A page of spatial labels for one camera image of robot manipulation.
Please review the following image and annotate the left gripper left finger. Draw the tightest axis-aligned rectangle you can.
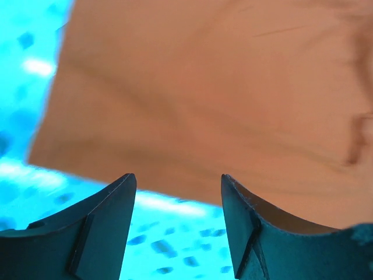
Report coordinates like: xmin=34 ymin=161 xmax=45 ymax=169
xmin=1 ymin=173 xmax=136 ymax=280

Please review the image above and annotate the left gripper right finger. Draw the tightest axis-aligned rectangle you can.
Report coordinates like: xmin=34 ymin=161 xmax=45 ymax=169
xmin=221 ymin=174 xmax=372 ymax=280

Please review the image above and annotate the orange t-shirt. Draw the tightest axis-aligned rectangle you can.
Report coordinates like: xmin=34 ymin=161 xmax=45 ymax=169
xmin=28 ymin=0 xmax=372 ymax=228

